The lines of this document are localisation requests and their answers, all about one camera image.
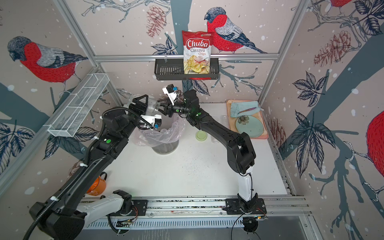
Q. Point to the teal oval plate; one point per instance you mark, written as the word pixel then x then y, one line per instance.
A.
pixel 249 125

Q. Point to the white wire mesh shelf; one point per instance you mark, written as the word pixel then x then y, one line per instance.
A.
pixel 81 103

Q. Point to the clear plastic bin liner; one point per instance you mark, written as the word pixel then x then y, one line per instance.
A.
pixel 140 137

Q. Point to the pink serving tray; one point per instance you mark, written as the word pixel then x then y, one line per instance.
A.
pixel 258 115

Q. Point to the orange round object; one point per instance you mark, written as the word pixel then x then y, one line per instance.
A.
pixel 99 186

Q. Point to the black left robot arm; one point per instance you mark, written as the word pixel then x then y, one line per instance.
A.
pixel 59 216

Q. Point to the Chuba cassava chips bag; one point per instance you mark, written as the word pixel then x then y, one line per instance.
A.
pixel 197 48

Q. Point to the green lid mung bean jar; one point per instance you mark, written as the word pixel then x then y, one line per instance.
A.
pixel 152 108

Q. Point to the short clear mung bean jar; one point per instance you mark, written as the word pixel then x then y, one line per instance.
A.
pixel 214 140

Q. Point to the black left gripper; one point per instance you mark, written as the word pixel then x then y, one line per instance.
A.
pixel 142 108

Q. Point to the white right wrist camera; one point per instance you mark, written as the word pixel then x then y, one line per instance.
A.
pixel 172 92

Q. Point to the dark grey wall shelf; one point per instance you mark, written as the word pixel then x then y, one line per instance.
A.
pixel 172 70

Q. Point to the light green jar lid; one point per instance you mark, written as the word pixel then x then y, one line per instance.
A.
pixel 201 136

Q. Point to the teal folded cloth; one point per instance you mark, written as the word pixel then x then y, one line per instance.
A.
pixel 246 108

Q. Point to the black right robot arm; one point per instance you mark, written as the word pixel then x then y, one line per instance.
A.
pixel 240 151

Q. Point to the white mesh trash bin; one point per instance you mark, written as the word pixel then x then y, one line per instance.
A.
pixel 165 145

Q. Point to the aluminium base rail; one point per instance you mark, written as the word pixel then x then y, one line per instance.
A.
pixel 219 206

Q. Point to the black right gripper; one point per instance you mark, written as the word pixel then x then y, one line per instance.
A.
pixel 168 109

